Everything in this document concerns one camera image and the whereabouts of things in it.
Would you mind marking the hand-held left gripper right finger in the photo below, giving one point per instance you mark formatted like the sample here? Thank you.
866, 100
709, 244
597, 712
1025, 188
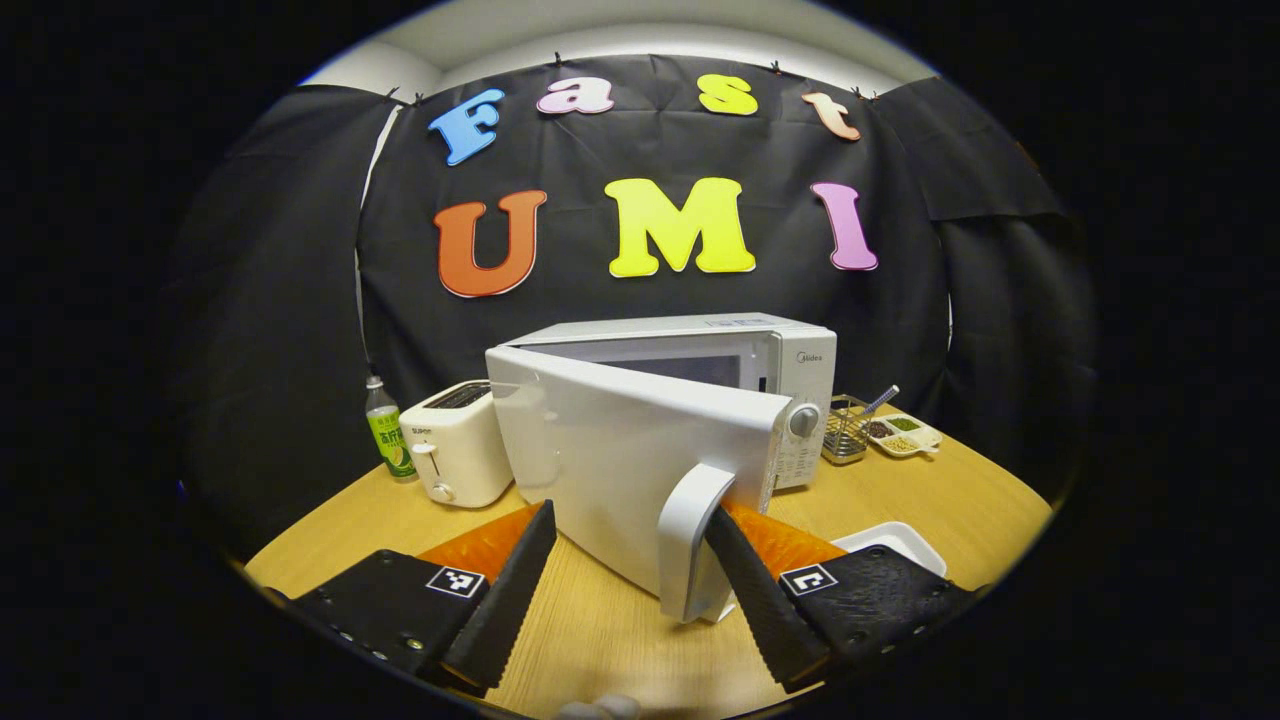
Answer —
765, 605

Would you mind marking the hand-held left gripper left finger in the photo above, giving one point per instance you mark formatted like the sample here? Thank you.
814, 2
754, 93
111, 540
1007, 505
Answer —
505, 605

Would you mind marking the white food tray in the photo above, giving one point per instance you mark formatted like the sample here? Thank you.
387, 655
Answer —
895, 545

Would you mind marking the white microwave oven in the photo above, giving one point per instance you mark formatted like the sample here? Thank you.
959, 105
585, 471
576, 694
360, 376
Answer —
620, 450

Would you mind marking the white toaster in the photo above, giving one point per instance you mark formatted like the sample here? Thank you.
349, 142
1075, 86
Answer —
460, 450

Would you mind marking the green label drink bottle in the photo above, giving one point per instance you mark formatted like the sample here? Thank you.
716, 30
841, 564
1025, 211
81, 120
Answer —
390, 440

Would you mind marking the white divided seasoning tray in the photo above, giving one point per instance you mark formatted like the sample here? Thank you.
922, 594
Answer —
905, 435

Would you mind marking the metal spoon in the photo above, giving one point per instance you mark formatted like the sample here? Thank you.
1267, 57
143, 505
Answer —
882, 398

